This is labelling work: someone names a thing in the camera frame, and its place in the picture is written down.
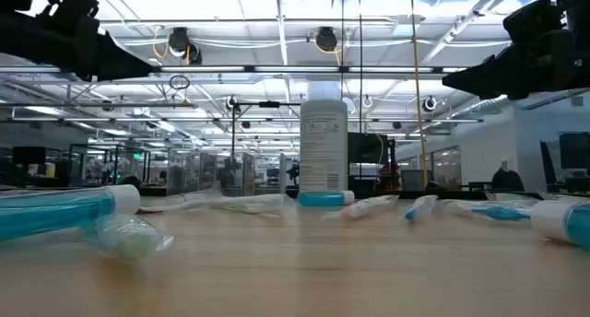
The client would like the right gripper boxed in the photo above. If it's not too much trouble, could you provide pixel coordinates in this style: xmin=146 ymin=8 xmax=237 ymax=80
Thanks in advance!
xmin=441 ymin=29 xmax=590 ymax=101

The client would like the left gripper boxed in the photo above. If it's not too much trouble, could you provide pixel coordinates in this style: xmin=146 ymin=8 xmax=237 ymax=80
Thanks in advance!
xmin=0 ymin=12 xmax=156 ymax=83

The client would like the blue toothbrush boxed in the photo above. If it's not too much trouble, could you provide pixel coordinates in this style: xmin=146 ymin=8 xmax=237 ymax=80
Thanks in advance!
xmin=404 ymin=194 xmax=440 ymax=224
xmin=440 ymin=199 xmax=534 ymax=224

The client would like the teal mouthwash bottle white cap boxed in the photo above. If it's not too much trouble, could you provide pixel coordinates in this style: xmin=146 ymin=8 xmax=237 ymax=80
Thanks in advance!
xmin=0 ymin=183 xmax=142 ymax=243
xmin=297 ymin=190 xmax=356 ymax=208
xmin=529 ymin=200 xmax=590 ymax=252

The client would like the green toothbrush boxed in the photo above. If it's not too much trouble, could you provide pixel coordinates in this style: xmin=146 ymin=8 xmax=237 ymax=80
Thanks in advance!
xmin=82 ymin=214 xmax=175 ymax=264
xmin=206 ymin=192 xmax=299 ymax=226

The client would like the dark monitor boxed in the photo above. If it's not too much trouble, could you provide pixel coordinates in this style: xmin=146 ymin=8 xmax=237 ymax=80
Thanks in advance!
xmin=539 ymin=131 xmax=590 ymax=194

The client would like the black metal stand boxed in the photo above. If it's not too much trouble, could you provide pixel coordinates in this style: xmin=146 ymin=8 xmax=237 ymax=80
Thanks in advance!
xmin=230 ymin=100 xmax=303 ymax=170

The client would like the black monitor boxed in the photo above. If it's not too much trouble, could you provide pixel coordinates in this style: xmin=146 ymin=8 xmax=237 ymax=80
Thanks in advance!
xmin=348 ymin=132 xmax=391 ymax=166

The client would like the white wipes canister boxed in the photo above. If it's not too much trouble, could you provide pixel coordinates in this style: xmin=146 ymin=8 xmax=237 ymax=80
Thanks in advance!
xmin=298 ymin=79 xmax=349 ymax=194

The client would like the black ceiling camera unit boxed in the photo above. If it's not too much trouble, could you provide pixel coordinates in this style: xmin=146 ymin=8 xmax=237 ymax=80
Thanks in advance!
xmin=315 ymin=26 xmax=340 ymax=53
xmin=168 ymin=26 xmax=203 ymax=65

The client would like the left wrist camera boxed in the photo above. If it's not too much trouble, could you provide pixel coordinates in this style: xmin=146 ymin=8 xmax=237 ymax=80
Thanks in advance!
xmin=39 ymin=0 xmax=100 ymax=32

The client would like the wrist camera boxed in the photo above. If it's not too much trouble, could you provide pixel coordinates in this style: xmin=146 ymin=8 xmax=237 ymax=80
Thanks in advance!
xmin=501 ymin=0 xmax=567 ymax=44
xmin=39 ymin=0 xmax=100 ymax=32

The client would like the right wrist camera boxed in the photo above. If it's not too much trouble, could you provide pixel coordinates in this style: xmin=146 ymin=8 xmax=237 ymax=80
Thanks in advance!
xmin=501 ymin=0 xmax=567 ymax=44

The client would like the thin black hanging cable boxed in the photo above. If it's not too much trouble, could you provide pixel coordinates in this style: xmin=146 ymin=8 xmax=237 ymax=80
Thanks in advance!
xmin=339 ymin=0 xmax=346 ymax=101

